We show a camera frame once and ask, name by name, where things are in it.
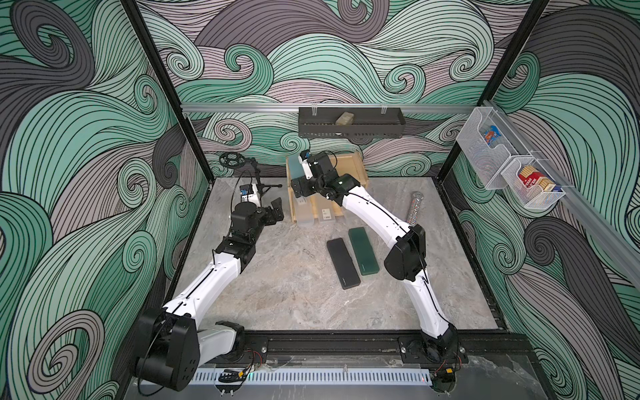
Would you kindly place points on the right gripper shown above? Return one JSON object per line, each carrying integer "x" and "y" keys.
{"x": 304, "y": 185}

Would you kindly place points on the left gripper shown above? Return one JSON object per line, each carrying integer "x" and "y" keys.
{"x": 264, "y": 212}

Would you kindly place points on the light blue pencil case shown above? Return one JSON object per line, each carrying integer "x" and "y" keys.
{"x": 295, "y": 168}

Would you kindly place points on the translucent case with barcode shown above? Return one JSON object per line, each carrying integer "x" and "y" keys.
{"x": 325, "y": 211}

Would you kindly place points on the black pencil case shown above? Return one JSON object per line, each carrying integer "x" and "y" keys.
{"x": 343, "y": 264}

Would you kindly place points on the dark green pencil case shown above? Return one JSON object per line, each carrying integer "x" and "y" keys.
{"x": 363, "y": 251}

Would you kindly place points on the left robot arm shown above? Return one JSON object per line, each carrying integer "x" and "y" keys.
{"x": 170, "y": 344}

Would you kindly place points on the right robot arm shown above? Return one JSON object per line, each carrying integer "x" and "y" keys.
{"x": 406, "y": 260}

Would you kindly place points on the rounded translucent pencil case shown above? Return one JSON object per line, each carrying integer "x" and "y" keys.
{"x": 304, "y": 212}

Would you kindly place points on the wooden two-tier shelf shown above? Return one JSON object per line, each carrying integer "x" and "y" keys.
{"x": 350, "y": 163}

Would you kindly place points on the black mini tripod stand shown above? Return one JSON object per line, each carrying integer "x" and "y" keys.
{"x": 236, "y": 161}

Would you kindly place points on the beige block in tray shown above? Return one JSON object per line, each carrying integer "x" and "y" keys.
{"x": 345, "y": 119}

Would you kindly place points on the glittery silver tube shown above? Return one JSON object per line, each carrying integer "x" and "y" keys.
{"x": 414, "y": 207}

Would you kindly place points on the blue red packet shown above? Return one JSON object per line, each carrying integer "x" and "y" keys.
{"x": 491, "y": 136}

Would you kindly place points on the red box of sticks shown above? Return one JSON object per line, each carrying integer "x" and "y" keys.
{"x": 532, "y": 177}

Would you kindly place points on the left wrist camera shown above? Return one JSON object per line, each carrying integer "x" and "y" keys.
{"x": 249, "y": 194}

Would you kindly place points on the black wall-mounted tray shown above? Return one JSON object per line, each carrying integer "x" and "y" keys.
{"x": 367, "y": 124}

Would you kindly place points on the aluminium wall rail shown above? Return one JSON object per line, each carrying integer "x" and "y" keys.
{"x": 253, "y": 107}

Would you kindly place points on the white slotted cable duct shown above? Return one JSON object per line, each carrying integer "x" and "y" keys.
{"x": 340, "y": 376}

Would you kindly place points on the clear wall bin upper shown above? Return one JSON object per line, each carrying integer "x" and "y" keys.
{"x": 487, "y": 162}

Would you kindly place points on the clear wall bin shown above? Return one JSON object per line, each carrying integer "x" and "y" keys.
{"x": 531, "y": 198}
{"x": 487, "y": 162}

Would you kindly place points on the clear wall bin lower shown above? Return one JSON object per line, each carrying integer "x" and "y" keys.
{"x": 531, "y": 198}

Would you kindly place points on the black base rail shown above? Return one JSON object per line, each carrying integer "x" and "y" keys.
{"x": 411, "y": 346}

